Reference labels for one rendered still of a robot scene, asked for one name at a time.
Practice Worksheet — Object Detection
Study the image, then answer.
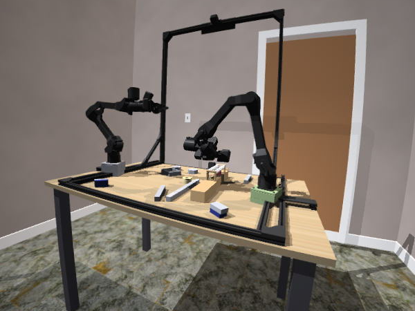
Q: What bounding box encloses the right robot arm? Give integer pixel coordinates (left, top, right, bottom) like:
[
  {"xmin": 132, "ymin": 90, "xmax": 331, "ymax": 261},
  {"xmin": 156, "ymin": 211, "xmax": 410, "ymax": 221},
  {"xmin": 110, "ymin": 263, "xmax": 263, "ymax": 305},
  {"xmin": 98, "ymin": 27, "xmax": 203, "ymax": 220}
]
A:
[{"xmin": 86, "ymin": 87, "xmax": 140, "ymax": 163}]

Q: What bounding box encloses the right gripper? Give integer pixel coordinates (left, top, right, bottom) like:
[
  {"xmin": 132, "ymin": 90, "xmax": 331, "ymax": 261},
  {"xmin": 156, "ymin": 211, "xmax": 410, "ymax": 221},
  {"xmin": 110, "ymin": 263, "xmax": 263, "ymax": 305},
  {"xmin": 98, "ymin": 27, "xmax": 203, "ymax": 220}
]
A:
[{"xmin": 137, "ymin": 98, "xmax": 169, "ymax": 114}]

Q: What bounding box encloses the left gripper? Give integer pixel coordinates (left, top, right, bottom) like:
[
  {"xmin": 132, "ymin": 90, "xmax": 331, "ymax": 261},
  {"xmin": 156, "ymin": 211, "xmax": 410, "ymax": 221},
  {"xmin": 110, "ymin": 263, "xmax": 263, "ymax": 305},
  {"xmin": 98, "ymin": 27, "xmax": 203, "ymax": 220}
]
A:
[{"xmin": 194, "ymin": 145, "xmax": 231, "ymax": 162}]

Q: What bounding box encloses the clear plastic channel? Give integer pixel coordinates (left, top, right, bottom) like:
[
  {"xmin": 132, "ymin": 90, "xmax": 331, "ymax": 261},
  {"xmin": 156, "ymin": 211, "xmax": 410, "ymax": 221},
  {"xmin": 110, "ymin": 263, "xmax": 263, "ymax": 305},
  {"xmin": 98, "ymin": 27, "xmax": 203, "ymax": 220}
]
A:
[{"xmin": 208, "ymin": 164, "xmax": 225, "ymax": 180}]

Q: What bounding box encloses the grey square stick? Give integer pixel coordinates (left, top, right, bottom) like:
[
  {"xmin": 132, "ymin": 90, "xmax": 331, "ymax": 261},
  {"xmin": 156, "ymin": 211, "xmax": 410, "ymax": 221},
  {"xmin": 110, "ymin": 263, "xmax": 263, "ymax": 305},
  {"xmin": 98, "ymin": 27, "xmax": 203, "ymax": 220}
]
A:
[
  {"xmin": 243, "ymin": 174, "xmax": 252, "ymax": 184},
  {"xmin": 154, "ymin": 185, "xmax": 165, "ymax": 202}
]

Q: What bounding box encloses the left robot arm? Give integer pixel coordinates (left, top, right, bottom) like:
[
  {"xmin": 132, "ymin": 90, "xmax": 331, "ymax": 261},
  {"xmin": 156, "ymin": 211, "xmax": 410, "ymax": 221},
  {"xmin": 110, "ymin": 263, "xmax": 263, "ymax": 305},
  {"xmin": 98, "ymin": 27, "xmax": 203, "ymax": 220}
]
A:
[{"xmin": 183, "ymin": 91, "xmax": 277, "ymax": 191}]

